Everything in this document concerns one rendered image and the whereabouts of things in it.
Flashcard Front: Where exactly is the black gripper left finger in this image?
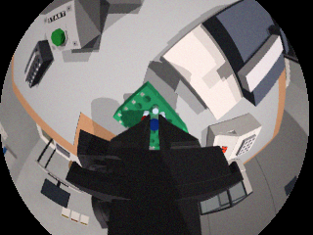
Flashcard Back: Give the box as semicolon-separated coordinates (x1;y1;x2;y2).
109;115;151;150

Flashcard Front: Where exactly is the white block with grey holes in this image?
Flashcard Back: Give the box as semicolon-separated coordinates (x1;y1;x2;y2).
207;114;262;161

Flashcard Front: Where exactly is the light grey bench mat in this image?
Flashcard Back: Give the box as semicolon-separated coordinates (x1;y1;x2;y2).
14;0;279;163

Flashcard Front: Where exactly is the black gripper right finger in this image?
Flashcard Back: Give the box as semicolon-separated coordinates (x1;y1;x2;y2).
158;115;201;150

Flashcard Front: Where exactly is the green tube rack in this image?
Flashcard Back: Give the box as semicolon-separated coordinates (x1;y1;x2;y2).
113;81;189;150

